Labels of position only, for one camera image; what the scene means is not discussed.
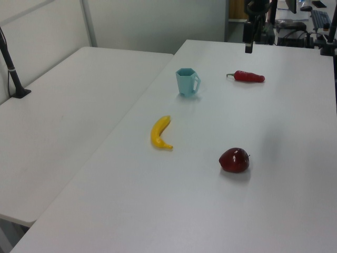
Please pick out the yellow banana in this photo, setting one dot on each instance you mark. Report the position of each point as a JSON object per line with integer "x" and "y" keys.
{"x": 157, "y": 134}

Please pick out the thin black upright pole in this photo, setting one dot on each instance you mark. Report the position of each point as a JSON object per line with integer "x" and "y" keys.
{"x": 273, "y": 11}

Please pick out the black pole with base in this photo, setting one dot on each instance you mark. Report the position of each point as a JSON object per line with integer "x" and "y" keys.
{"x": 11, "y": 71}

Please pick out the wooden brown panel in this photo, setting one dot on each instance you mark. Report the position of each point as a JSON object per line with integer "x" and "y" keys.
{"x": 238, "y": 9}

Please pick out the black phone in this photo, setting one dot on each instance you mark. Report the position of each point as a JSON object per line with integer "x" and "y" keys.
{"x": 319, "y": 4}

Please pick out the white partition frame post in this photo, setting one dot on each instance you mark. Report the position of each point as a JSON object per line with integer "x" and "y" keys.
{"x": 89, "y": 22}

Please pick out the black computer mouse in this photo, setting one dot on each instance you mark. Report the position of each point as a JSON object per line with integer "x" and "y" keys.
{"x": 306, "y": 8}

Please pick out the dark red apple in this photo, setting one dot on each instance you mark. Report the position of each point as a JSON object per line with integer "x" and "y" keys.
{"x": 234, "y": 160}

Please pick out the black monitor stand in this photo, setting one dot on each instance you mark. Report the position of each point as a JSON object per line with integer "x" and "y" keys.
{"x": 291, "y": 5}

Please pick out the black bag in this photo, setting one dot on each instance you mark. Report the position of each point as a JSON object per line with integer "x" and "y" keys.
{"x": 291, "y": 24}

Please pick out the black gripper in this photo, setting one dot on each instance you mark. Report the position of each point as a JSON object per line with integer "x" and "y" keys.
{"x": 258, "y": 5}

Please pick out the red chili pepper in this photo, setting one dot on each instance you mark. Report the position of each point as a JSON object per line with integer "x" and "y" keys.
{"x": 247, "y": 76}

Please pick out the dark computer keyboard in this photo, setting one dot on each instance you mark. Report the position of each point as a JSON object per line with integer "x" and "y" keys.
{"x": 320, "y": 18}

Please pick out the light blue hexagonal mug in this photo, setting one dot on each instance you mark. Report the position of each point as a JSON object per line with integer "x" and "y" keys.
{"x": 185, "y": 83}

